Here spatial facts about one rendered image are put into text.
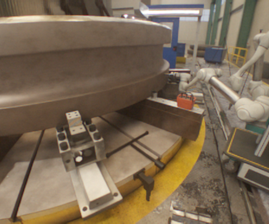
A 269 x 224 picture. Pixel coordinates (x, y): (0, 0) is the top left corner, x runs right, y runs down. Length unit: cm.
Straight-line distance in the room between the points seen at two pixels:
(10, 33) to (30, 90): 48
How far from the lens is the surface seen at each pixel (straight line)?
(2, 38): 140
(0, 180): 185
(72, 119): 131
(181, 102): 178
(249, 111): 147
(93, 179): 127
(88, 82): 155
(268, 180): 203
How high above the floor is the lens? 143
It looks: 27 degrees down
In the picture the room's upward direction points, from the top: straight up
